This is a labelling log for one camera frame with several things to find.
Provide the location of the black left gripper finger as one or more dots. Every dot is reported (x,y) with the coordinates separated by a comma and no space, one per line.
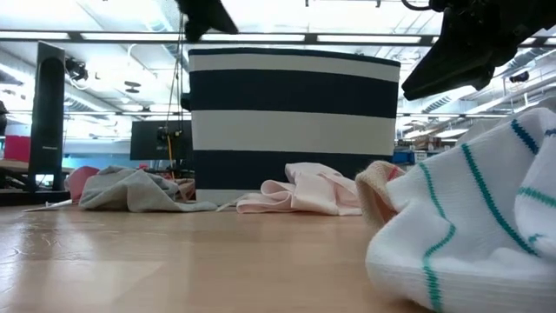
(208,15)

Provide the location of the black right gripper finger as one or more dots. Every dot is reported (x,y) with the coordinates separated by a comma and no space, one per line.
(452,71)

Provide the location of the white garment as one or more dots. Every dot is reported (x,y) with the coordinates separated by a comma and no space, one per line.
(482,130)

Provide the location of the navy white striped fabric bin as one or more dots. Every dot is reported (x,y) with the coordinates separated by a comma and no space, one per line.
(291,130)

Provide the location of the beige striped sock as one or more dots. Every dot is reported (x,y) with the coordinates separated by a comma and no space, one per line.
(373,195)

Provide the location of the white striped sock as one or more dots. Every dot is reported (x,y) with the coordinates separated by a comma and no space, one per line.
(473,243)

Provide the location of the light pink shirt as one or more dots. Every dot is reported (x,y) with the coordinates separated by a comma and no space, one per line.
(313,191)

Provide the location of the grey garment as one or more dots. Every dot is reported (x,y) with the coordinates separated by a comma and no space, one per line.
(130,191)

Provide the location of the coral pink garment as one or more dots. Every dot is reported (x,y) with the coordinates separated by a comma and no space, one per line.
(82,184)

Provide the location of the white paper tag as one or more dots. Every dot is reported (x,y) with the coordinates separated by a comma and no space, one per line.
(50,205)

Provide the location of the black overhead beam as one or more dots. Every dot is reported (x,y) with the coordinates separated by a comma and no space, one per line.
(130,38)

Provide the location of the blue storage bin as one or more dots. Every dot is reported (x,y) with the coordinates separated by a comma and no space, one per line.
(403,157)

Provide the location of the black monitor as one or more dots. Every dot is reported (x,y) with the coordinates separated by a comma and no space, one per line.
(147,141)

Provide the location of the black ceiling device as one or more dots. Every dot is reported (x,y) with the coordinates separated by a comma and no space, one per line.
(77,69)

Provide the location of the tall black tower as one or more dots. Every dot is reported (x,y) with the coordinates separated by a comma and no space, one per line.
(45,108)

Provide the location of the red panel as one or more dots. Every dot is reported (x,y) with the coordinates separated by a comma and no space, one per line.
(17,148)

